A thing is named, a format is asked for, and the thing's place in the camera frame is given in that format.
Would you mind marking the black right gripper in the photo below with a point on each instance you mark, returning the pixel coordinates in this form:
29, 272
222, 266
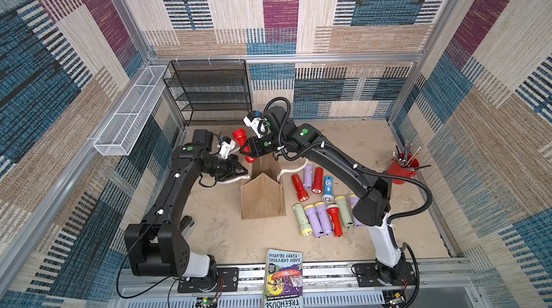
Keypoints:
259, 148

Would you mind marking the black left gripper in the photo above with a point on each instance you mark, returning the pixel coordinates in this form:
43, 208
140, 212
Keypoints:
233, 164

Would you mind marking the brown jute tote bag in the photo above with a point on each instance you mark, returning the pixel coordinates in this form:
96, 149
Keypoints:
262, 188

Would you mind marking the green flashlight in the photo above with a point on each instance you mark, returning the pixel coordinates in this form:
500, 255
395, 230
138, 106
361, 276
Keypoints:
304, 225
345, 215

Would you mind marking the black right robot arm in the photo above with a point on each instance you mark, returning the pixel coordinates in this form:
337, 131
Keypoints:
276, 132

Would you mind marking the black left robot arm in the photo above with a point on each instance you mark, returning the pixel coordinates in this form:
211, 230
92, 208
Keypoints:
156, 246

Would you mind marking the purple flashlight upper row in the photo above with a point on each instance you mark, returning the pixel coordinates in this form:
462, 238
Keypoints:
308, 176

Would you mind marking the black white stapler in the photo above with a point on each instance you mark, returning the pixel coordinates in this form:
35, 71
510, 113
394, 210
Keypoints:
187, 226

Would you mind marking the blue flashlight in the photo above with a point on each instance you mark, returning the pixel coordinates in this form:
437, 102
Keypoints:
328, 185

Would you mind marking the red flashlight lower row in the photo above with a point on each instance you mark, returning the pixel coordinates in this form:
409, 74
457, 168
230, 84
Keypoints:
334, 213

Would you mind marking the colourful treehouse book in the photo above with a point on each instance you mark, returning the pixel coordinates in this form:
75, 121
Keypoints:
283, 279

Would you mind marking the red pen cup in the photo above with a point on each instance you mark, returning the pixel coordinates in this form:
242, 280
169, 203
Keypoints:
404, 162

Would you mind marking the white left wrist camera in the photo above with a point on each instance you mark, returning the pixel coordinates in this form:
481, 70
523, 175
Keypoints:
226, 147

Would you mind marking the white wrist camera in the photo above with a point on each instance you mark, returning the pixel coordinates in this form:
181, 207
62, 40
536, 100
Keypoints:
226, 147
255, 121

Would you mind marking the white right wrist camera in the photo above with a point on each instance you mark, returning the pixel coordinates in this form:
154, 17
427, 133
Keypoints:
255, 121

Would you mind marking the black wire shelf rack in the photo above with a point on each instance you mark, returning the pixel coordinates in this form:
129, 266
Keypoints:
215, 92

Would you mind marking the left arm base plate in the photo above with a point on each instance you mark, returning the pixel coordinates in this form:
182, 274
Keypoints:
224, 278

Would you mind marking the white mesh wall basket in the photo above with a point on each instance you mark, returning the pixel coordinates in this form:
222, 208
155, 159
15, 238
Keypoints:
122, 131

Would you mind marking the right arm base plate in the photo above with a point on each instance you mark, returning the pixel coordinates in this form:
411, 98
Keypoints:
377, 275

